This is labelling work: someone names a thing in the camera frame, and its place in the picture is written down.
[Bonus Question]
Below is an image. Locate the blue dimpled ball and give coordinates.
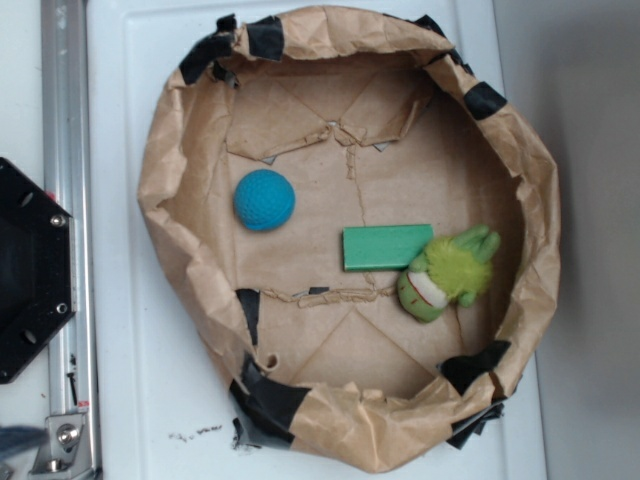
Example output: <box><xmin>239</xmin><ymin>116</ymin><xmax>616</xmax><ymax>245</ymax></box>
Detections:
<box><xmin>233</xmin><ymin>169</ymin><xmax>296</xmax><ymax>231</ymax></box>

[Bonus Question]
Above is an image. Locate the brown paper bag bin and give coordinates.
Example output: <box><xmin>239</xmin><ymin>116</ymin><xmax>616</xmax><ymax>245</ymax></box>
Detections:
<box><xmin>138</xmin><ymin>6</ymin><xmax>561</xmax><ymax>473</ymax></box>

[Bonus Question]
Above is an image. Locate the green wooden block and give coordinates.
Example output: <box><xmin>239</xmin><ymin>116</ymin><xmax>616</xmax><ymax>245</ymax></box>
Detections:
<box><xmin>342</xmin><ymin>224</ymin><xmax>434</xmax><ymax>272</ymax></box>

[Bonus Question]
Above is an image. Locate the green fuzzy monster toy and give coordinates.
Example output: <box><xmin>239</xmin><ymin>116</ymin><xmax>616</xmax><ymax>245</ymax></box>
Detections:
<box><xmin>396</xmin><ymin>224</ymin><xmax>501</xmax><ymax>323</ymax></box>

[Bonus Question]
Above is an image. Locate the white plastic tray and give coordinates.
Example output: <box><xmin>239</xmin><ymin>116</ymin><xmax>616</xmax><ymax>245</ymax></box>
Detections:
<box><xmin>86</xmin><ymin>1</ymin><xmax>547</xmax><ymax>479</ymax></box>

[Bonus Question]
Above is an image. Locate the aluminium extrusion rail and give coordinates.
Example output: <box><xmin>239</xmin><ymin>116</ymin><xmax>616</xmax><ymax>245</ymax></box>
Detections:
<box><xmin>41</xmin><ymin>1</ymin><xmax>102</xmax><ymax>479</ymax></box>

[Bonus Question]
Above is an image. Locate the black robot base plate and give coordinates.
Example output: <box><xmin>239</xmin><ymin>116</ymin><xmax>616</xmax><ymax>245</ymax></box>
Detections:
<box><xmin>1</xmin><ymin>158</ymin><xmax>74</xmax><ymax>385</ymax></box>

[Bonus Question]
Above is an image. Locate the metal corner bracket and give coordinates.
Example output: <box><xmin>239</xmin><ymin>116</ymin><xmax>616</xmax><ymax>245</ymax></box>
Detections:
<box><xmin>28</xmin><ymin>413</ymin><xmax>96</xmax><ymax>479</ymax></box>

